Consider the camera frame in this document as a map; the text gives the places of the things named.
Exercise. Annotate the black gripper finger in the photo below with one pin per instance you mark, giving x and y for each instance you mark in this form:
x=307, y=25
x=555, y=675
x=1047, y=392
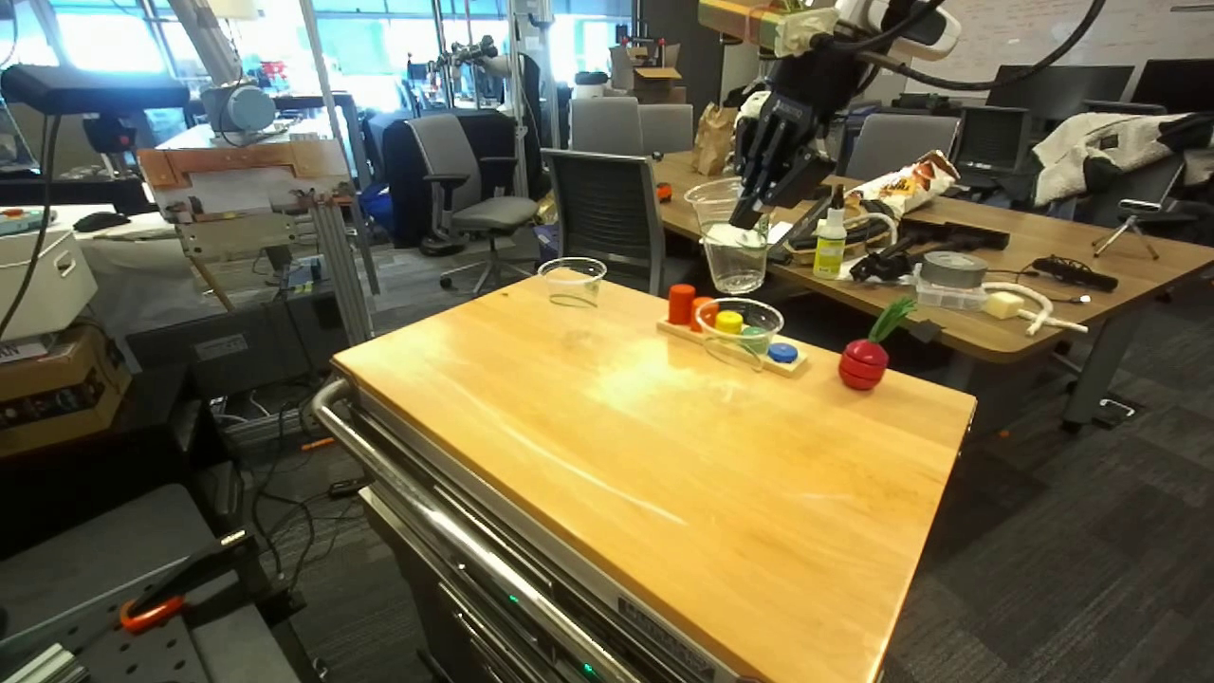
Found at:
x=797, y=181
x=752, y=198

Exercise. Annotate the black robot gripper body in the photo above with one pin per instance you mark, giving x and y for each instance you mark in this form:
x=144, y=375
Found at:
x=797, y=103

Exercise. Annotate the clear plastic cup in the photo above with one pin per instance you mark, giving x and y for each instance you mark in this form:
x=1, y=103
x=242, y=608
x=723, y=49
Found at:
x=574, y=278
x=756, y=312
x=736, y=259

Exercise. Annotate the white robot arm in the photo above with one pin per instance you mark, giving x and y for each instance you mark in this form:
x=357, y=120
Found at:
x=874, y=25

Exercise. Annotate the yellow liquid bottle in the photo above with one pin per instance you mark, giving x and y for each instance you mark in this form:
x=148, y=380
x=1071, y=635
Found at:
x=830, y=244

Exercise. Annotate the grey office chair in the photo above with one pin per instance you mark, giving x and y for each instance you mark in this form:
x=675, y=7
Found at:
x=889, y=141
x=608, y=211
x=460, y=193

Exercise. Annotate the brown paper bag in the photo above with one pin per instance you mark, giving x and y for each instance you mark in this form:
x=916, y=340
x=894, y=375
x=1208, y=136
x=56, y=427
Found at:
x=716, y=136

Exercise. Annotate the snack chip bag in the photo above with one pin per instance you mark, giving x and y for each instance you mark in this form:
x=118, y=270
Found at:
x=908, y=187

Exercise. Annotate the black tool on desk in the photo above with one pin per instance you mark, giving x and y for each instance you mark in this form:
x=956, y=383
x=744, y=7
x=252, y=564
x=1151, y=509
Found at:
x=916, y=239

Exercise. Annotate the red cylinder block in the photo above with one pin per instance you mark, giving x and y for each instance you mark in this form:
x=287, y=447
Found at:
x=682, y=306

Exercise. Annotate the yellow round block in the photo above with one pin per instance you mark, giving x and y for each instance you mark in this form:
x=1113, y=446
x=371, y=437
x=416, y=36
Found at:
x=728, y=320

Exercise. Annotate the wooden shape sorter tray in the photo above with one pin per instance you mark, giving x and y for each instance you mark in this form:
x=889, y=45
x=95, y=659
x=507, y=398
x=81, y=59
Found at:
x=797, y=365

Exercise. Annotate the blue round block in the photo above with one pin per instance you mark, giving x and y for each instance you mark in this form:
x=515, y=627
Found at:
x=783, y=354

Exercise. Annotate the grey tape roll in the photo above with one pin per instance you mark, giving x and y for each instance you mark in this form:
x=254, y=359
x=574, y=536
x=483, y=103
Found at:
x=945, y=273

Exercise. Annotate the brown office desk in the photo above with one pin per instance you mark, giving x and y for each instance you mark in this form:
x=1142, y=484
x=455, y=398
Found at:
x=1101, y=288

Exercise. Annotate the red toy radish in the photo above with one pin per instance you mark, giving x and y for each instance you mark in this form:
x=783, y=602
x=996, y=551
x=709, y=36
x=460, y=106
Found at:
x=866, y=359

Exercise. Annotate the black computer monitor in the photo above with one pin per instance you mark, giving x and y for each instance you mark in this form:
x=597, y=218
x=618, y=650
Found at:
x=1179, y=83
x=1060, y=88

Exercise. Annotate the steel tool cart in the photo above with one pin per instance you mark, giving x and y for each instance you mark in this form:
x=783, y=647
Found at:
x=618, y=504

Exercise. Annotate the white cloth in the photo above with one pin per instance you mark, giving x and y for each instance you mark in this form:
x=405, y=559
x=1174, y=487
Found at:
x=1105, y=145

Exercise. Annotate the white printer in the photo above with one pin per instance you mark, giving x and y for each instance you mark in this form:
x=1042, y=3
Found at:
x=43, y=273

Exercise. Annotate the cardboard box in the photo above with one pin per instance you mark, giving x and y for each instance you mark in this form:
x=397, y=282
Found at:
x=61, y=397

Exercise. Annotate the black perforated metal plate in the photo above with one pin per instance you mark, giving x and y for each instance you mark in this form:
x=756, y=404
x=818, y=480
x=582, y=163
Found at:
x=162, y=652

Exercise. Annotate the dark grey floor platform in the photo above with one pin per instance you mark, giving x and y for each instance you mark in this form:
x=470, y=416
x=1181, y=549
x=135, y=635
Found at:
x=72, y=583

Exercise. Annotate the orange handled clamp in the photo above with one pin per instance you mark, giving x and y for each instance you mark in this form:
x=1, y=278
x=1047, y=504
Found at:
x=168, y=594

